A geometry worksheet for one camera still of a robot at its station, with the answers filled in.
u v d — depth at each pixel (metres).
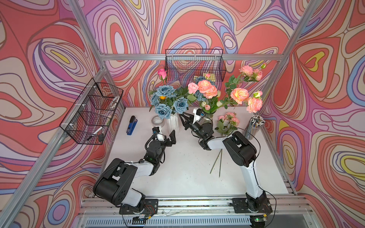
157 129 0.73
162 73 0.74
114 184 0.44
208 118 0.93
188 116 0.84
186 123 0.82
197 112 0.77
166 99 0.74
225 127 1.03
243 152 0.58
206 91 0.72
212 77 0.82
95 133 0.73
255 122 0.88
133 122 1.08
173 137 0.80
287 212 0.73
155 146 0.67
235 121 1.04
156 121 1.09
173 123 0.91
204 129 0.74
